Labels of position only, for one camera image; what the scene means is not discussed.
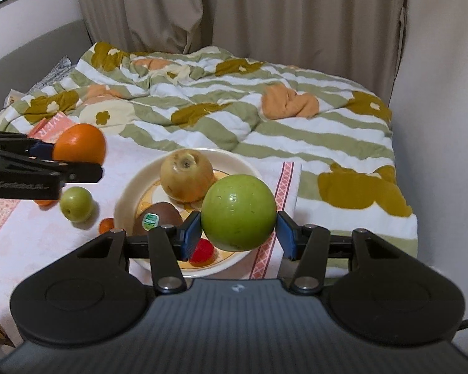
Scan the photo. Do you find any grey patterned pillow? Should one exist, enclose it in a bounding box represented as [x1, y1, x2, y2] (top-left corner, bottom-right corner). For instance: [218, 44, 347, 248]
[22, 55, 77, 95]

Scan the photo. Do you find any pink floral tablecloth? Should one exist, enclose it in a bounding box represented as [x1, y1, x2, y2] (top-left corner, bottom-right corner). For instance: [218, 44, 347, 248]
[0, 111, 302, 344]

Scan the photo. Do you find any green apple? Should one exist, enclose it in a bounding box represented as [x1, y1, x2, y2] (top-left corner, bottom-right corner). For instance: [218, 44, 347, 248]
[201, 174, 278, 252]
[59, 186, 95, 223]

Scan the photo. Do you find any brown kiwi with sticker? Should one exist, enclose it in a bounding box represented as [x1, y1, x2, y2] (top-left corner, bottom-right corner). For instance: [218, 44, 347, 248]
[132, 201, 184, 237]

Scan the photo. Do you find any cream bowl with bear print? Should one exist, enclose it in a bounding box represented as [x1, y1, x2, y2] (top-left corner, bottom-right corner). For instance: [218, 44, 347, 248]
[113, 147, 264, 280]

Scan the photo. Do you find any beige curtain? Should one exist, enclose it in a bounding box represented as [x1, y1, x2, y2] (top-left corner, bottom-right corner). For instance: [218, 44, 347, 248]
[73, 0, 409, 104]

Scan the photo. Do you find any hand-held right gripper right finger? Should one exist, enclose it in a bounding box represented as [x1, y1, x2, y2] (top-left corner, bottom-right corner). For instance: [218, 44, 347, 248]
[275, 210, 414, 295]

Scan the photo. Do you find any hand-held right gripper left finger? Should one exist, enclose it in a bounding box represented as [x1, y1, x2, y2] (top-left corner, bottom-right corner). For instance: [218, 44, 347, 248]
[67, 210, 203, 295]

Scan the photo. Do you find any red cherry tomato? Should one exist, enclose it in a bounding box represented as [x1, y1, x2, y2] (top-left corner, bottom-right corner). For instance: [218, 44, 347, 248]
[188, 238, 215, 264]

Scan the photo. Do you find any yellow pear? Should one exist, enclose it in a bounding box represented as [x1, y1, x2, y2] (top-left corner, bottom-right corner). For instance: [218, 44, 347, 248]
[159, 148, 215, 204]

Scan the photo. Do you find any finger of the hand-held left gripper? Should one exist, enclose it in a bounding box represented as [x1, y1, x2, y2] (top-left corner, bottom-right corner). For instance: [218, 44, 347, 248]
[0, 130, 56, 160]
[0, 152, 104, 184]

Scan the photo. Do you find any grey headboard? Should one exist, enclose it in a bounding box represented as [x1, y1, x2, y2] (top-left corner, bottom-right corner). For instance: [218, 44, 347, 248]
[0, 19, 95, 130]

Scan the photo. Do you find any striped floral blanket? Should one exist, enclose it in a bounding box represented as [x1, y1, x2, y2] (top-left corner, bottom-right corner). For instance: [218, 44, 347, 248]
[0, 41, 419, 280]

